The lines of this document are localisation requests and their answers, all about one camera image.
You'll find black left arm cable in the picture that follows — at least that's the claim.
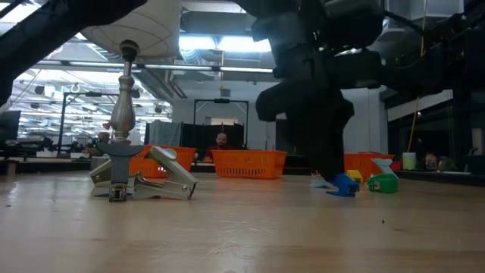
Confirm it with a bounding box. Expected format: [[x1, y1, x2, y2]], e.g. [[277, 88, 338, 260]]
[[382, 9, 431, 37]]

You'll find black tubular stand frame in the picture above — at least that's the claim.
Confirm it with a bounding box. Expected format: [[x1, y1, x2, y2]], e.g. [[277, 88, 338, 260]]
[[193, 98, 250, 126]]

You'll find black partition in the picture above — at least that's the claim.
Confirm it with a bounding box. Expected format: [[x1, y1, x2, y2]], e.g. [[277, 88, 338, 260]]
[[180, 122, 246, 151]]

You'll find silver metal lamp stand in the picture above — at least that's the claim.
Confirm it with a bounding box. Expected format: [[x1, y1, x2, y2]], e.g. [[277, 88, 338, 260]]
[[89, 39, 142, 172]]

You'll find green mini stapler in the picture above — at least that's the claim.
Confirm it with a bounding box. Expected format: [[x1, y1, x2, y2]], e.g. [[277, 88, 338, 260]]
[[365, 173, 399, 195]]

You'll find yellow hanging cable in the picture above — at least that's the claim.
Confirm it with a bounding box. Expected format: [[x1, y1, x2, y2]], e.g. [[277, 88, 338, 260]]
[[406, 0, 428, 153]]

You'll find yellow mini stapler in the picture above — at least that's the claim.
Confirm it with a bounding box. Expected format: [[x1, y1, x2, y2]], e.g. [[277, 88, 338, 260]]
[[346, 169, 364, 184]]

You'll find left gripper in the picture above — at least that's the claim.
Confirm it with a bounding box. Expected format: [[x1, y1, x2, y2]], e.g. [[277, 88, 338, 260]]
[[252, 22, 355, 180]]

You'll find black monitor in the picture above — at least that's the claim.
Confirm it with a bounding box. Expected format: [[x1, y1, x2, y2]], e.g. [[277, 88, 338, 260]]
[[0, 110, 22, 144]]

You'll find long ceiling light bar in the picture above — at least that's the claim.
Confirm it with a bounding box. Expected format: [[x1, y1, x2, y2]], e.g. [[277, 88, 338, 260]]
[[36, 59, 274, 75]]

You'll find blue mini stapler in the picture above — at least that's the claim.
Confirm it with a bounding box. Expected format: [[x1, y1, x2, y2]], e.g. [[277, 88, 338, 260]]
[[325, 173, 361, 198]]

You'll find grey cloth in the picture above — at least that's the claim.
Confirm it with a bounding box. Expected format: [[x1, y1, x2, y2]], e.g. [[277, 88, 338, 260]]
[[145, 120, 183, 147]]

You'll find beige staple remover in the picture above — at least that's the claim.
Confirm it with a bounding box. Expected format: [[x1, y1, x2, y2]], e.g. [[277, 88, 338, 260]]
[[131, 145, 199, 202], [89, 158, 114, 198]]

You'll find white plastic cup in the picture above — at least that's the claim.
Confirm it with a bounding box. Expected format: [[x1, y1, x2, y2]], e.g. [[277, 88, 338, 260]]
[[402, 152, 418, 171]]

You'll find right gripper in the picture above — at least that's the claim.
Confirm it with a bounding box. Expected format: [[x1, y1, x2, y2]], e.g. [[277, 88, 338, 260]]
[[382, 14, 471, 93]]

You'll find dark grey staple remover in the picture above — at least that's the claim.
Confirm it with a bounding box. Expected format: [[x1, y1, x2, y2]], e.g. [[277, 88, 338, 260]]
[[97, 143, 146, 203]]

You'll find orange plastic basket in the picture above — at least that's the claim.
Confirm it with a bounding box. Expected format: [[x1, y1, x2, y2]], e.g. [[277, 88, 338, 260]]
[[343, 152, 396, 182], [211, 149, 288, 180], [128, 145, 198, 180]]

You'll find person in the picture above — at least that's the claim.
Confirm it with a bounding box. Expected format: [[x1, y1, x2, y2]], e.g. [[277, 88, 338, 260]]
[[204, 132, 238, 162]]

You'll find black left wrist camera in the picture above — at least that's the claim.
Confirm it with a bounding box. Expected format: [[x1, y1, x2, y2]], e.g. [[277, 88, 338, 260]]
[[324, 48, 383, 90]]

